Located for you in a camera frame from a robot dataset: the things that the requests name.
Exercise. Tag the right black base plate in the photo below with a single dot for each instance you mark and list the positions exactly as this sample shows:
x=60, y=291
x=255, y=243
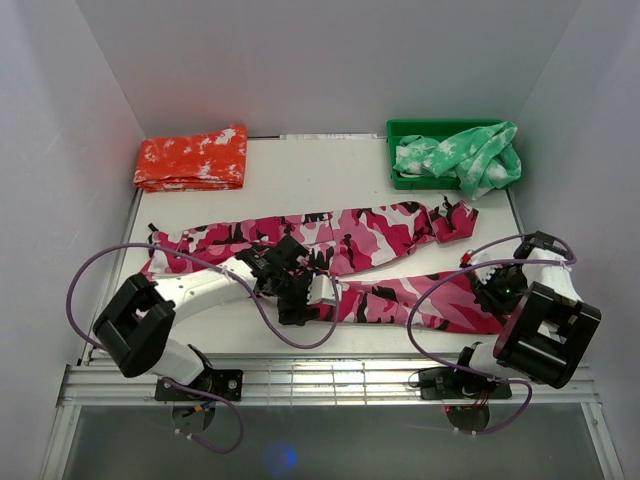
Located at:
x=444, y=383

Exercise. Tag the folded orange white trousers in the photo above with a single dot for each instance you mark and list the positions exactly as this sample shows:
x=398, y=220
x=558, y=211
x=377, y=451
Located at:
x=204, y=162

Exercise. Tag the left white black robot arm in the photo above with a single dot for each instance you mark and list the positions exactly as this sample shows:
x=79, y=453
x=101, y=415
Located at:
x=135, y=326

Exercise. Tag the aluminium frame rail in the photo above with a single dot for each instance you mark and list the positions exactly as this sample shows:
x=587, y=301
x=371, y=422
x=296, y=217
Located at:
x=268, y=382

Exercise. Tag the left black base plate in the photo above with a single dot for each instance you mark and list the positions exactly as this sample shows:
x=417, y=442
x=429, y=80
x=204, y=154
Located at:
x=225, y=383

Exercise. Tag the pink camouflage trousers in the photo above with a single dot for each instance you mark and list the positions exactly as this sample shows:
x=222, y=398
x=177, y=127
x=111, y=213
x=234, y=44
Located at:
x=346, y=242

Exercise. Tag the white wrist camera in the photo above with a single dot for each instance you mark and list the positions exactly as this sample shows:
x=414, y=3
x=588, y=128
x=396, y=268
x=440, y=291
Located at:
x=481, y=275
x=323, y=289

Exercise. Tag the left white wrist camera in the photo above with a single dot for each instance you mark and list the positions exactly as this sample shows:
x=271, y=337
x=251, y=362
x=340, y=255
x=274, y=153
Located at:
x=323, y=289

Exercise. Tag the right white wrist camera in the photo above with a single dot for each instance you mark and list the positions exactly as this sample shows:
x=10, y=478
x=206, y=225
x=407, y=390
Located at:
x=481, y=275

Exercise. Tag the green plastic bin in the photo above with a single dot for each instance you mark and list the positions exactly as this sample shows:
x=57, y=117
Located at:
x=437, y=129

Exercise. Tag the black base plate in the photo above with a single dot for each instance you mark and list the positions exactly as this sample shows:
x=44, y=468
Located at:
x=225, y=383
x=444, y=383

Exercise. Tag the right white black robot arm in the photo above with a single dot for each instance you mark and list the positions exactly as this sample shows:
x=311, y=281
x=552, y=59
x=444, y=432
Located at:
x=546, y=325

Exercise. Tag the green tie-dye trousers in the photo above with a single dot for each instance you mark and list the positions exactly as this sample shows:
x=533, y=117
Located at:
x=483, y=159

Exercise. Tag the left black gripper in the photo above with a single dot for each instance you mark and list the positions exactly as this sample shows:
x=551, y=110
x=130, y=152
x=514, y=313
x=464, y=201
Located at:
x=287, y=312

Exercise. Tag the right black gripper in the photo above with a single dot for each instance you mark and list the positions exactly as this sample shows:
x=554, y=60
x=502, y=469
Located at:
x=496, y=304

